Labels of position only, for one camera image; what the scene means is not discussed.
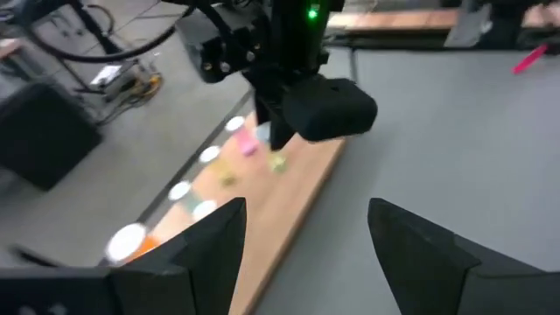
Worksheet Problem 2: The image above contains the yellow coiled cable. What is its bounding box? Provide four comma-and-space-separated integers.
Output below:
130, 73, 164, 100

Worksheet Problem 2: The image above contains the pink pill bottle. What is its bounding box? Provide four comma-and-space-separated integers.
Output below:
224, 115, 260, 158

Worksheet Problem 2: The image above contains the black floor cabinet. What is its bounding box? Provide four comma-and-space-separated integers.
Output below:
0, 82, 104, 193

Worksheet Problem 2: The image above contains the white paper sheet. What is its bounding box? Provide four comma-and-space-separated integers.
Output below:
89, 64, 123, 87

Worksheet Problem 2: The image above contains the wooden shelf with black frame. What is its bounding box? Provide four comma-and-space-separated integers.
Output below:
10, 111, 347, 315

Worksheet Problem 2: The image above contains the blue bottle with pink pills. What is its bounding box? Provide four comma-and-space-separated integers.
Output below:
192, 199, 219, 222

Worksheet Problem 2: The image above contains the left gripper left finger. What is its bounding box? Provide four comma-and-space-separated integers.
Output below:
108, 197, 247, 315

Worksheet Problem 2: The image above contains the yellow pill bottle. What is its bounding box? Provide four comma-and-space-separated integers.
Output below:
255, 122, 290, 174
199, 145, 240, 189

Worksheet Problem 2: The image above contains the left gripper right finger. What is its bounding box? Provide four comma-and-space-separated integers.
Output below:
367, 199, 508, 315

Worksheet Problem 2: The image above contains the small red tag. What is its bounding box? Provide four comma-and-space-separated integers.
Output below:
511, 43, 549, 75

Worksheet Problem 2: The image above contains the large orange pill bottle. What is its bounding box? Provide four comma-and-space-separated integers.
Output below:
104, 221, 162, 266

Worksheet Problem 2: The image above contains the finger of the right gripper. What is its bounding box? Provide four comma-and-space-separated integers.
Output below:
269, 102, 299, 151
254, 94, 272, 126

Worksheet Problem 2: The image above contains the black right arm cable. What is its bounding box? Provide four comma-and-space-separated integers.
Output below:
24, 0, 193, 65

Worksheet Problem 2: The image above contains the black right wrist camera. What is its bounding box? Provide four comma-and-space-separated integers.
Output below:
282, 74, 379, 143

